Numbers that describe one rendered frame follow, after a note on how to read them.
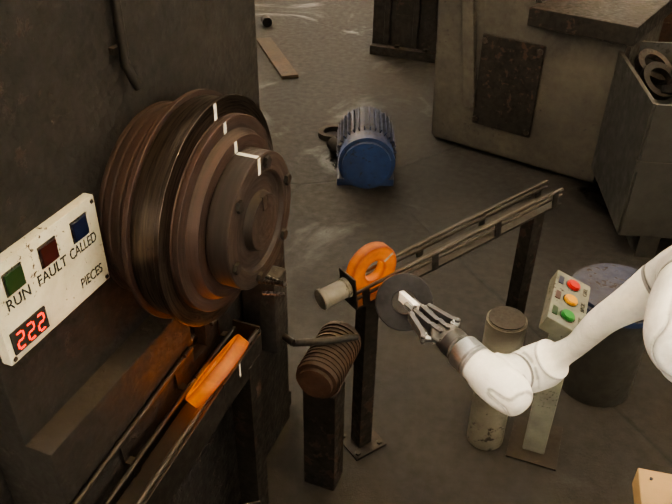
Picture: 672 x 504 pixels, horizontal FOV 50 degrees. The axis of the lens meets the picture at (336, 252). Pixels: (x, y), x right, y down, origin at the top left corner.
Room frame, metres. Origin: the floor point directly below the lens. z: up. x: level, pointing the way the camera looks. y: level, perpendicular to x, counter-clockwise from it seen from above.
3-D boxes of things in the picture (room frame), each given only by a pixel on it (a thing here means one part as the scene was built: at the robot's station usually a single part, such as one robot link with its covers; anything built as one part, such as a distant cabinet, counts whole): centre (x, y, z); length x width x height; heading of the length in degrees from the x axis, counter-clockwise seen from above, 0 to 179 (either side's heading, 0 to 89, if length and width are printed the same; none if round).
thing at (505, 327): (1.64, -0.51, 0.26); 0.12 x 0.12 x 0.52
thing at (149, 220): (1.25, 0.26, 1.11); 0.47 x 0.06 x 0.47; 159
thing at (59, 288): (0.97, 0.48, 1.15); 0.26 x 0.02 x 0.18; 159
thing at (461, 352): (1.30, -0.32, 0.68); 0.09 x 0.06 x 0.09; 124
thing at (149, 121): (1.28, 0.33, 1.11); 0.47 x 0.10 x 0.47; 159
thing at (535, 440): (1.62, -0.67, 0.31); 0.24 x 0.16 x 0.62; 159
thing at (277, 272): (1.47, 0.19, 0.68); 0.11 x 0.08 x 0.24; 69
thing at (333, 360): (1.51, 0.01, 0.27); 0.22 x 0.13 x 0.53; 159
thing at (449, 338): (1.36, -0.28, 0.69); 0.09 x 0.08 x 0.07; 34
